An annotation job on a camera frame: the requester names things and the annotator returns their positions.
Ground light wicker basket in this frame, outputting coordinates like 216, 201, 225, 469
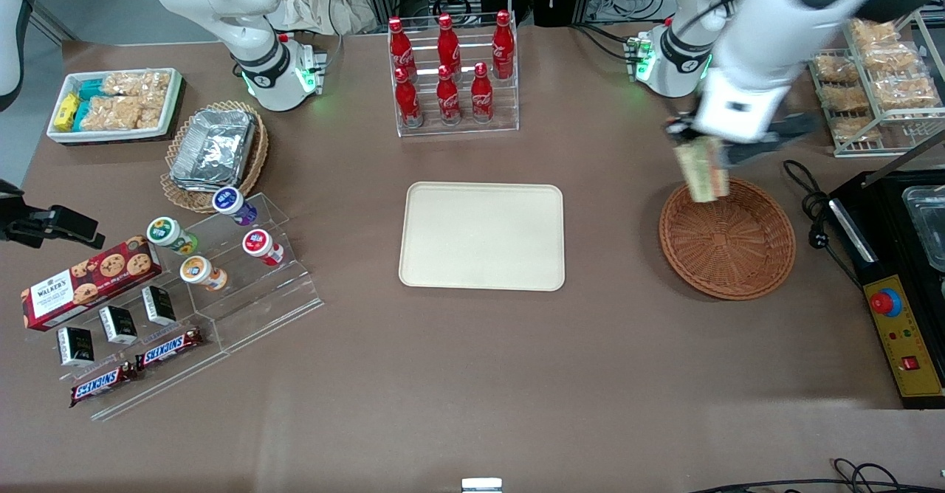
160, 100, 269, 214

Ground black power cable with plug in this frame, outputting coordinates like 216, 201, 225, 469
783, 159, 866, 288

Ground white wire rack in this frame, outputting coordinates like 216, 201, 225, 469
807, 7, 945, 158

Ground small black white box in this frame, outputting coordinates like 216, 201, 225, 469
99, 306, 139, 345
58, 326, 95, 367
142, 285, 177, 326

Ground purple lid yogurt cup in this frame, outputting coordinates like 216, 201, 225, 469
212, 187, 258, 227

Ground beige crumpled cloth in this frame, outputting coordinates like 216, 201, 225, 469
269, 0, 378, 35

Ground red cola bottle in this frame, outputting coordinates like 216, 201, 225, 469
436, 65, 463, 125
492, 10, 515, 80
395, 67, 423, 128
389, 17, 416, 80
471, 63, 494, 123
437, 13, 462, 73

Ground bagged fried snack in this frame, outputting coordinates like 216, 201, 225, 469
860, 41, 921, 74
849, 18, 901, 46
871, 72, 941, 109
821, 83, 872, 114
814, 54, 859, 85
832, 115, 873, 140

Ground bagged rice crackers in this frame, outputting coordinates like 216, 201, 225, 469
80, 94, 165, 131
103, 71, 172, 98

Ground clear plastic container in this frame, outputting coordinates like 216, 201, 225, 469
902, 185, 945, 273

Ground black floor cable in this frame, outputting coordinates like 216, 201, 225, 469
687, 458, 945, 493

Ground yellow snack pack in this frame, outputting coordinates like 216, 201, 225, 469
55, 93, 80, 131

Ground white rectangular bin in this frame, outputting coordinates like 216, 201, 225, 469
47, 68, 185, 145

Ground clear acrylic bottle rack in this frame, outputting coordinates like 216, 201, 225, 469
388, 12, 520, 138

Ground clear acrylic stepped stand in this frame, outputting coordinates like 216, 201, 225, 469
26, 192, 324, 421

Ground Snickers bar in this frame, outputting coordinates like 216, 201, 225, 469
70, 362, 139, 408
137, 327, 204, 370

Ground red lid yogurt cup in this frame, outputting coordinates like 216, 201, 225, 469
243, 229, 285, 267

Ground cream plastic tray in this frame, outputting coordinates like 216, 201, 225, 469
399, 182, 566, 292

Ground red Walkers cookie box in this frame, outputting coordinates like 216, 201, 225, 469
21, 236, 163, 331

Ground orange lid yogurt cup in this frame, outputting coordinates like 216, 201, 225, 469
180, 255, 228, 292

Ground triangular sandwich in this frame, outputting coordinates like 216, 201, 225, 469
673, 137, 732, 204

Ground black base cable bundle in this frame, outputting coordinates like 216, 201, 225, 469
567, 22, 645, 63

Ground green lid yogurt cup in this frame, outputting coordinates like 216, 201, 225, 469
146, 216, 199, 256

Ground black countertop appliance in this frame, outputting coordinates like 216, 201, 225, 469
828, 131, 945, 410

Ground brown round wicker basket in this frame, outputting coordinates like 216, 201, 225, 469
659, 176, 797, 301

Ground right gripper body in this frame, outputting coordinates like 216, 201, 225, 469
0, 179, 48, 247

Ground stack of foil trays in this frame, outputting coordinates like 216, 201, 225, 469
169, 108, 258, 192

